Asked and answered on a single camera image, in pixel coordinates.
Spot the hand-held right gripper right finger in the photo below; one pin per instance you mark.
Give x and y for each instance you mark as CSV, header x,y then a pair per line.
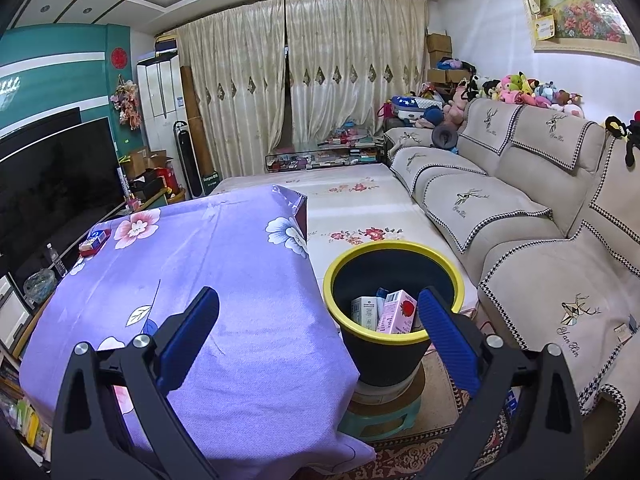
x,y
445,330

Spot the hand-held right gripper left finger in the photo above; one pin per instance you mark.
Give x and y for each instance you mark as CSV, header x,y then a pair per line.
x,y
187,340

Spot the pink strawberry carton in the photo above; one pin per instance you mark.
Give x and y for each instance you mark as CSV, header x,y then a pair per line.
x,y
395,312

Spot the black yellow-rimmed trash bin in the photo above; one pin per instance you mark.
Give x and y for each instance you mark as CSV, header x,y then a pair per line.
x,y
385,360

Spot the white barcode box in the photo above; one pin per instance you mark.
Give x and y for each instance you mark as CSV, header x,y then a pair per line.
x,y
364,312

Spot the purple floral tablecloth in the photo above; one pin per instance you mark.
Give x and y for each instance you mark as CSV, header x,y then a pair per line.
x,y
225,270

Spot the white round lid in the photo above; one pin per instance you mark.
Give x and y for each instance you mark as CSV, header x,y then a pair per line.
x,y
385,392

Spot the green plastic stool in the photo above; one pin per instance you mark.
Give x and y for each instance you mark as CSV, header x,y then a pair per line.
x,y
375,422

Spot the patterned floor rug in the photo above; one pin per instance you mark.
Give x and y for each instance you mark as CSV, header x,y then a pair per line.
x,y
430,460

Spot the small red box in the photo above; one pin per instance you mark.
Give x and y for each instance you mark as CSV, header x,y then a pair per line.
x,y
92,248

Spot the beige sofa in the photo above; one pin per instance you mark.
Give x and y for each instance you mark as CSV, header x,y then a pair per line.
x,y
525,220

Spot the yellow plastic bucket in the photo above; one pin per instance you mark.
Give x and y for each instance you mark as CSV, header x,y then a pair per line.
x,y
176,194

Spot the white floral mattress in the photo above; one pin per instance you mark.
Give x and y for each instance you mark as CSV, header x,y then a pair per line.
x,y
360,210

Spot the clear water bottle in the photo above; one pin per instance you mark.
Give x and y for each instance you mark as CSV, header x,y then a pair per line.
x,y
56,260

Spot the glass ashtray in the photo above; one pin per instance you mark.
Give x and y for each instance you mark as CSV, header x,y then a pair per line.
x,y
39,287

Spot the black long box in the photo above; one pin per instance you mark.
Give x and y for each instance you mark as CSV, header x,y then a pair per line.
x,y
123,185

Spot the pile of books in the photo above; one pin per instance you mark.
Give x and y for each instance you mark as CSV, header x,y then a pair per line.
x,y
25,410

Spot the white drawer cabinet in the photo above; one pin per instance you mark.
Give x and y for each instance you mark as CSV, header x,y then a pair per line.
x,y
12,310

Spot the black tower fan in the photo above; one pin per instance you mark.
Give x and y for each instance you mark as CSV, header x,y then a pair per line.
x,y
187,160

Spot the open cardboard box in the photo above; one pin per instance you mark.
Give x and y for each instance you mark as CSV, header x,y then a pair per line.
x,y
142,160

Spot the large black television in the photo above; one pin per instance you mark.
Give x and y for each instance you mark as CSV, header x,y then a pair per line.
x,y
50,185

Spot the glass coffee table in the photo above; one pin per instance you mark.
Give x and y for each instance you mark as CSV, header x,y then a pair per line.
x,y
325,157

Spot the brown upright board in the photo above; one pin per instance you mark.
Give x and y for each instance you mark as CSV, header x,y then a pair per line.
x,y
197,120

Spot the blue white bag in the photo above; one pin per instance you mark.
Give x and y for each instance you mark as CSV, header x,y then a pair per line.
x,y
415,107

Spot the artificial flower bunch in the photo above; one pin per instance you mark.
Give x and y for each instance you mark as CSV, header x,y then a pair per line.
x,y
126,105

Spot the pile of plush toys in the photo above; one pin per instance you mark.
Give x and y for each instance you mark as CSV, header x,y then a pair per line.
x,y
510,90

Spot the white standing air conditioner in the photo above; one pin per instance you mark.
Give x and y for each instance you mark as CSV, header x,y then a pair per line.
x,y
160,90

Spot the beige patterned curtain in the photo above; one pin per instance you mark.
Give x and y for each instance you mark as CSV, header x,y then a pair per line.
x,y
360,60
235,85

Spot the black yellow plush toy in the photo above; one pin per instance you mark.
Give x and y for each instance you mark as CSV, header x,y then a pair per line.
x,y
627,137

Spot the stack of cardboard boxes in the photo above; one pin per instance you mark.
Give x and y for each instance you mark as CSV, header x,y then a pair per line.
x,y
439,55

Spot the dark blue flat box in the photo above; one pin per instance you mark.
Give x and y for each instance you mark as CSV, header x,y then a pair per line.
x,y
166,44

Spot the framed flower painting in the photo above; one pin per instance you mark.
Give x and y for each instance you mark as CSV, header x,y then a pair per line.
x,y
575,10

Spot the red round wall ornament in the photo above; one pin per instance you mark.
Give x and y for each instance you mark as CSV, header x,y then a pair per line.
x,y
118,57

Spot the glass wall decoration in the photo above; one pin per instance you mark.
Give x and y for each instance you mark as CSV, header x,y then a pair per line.
x,y
10,87

